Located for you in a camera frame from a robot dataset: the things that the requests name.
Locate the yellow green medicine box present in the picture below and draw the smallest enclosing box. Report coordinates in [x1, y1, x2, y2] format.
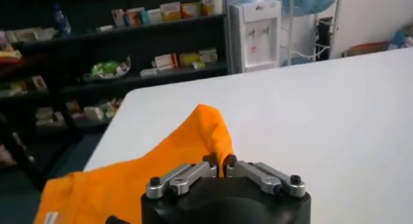
[179, 52, 201, 67]

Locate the colourful packet pile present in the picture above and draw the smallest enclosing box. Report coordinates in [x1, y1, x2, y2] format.
[0, 31, 23, 65]

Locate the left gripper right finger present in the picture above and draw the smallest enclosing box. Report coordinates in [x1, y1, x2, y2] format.
[223, 153, 307, 199]

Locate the bowl with green vegetables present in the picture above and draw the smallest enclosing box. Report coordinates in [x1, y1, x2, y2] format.
[83, 56, 132, 81]

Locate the red rimmed cardboard box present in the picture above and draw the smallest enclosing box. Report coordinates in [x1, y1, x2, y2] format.
[341, 41, 392, 58]

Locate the small medicine box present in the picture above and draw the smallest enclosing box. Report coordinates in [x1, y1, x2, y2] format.
[83, 106, 105, 121]

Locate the white metal jug rack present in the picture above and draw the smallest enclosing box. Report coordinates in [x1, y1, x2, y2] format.
[280, 0, 343, 66]

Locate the small tan box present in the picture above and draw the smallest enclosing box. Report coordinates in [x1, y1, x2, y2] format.
[30, 76, 49, 92]

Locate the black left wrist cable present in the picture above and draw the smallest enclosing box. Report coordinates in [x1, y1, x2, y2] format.
[105, 214, 130, 224]

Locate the blue bag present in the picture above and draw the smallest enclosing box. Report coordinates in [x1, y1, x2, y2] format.
[388, 25, 413, 51]

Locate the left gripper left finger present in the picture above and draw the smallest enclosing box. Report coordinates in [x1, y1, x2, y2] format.
[145, 152, 218, 199]

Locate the blue plastic bottle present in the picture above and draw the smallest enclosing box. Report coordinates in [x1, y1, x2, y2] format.
[53, 5, 72, 37]

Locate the white water dispenser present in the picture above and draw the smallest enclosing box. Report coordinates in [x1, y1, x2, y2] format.
[229, 0, 282, 74]

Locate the black shelf unit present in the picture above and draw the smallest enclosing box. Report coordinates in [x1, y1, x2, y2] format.
[0, 0, 232, 139]

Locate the white teal medicine box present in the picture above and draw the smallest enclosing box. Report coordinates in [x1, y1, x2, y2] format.
[145, 8, 163, 25]

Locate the pink medicine box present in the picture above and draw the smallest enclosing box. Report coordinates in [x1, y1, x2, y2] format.
[111, 8, 126, 28]

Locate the black folded tripod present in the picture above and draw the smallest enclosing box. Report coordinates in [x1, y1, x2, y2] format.
[315, 16, 334, 61]

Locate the orange t-shirt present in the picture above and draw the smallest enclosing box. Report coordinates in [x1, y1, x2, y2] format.
[33, 103, 235, 224]

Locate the orange white medicine box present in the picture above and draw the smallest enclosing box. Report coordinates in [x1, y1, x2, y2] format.
[124, 6, 146, 27]

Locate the white loose cable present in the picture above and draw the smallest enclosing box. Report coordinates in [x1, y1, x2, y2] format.
[289, 43, 332, 61]

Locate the red white medicine box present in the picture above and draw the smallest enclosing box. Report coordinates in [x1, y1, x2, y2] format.
[151, 53, 179, 72]

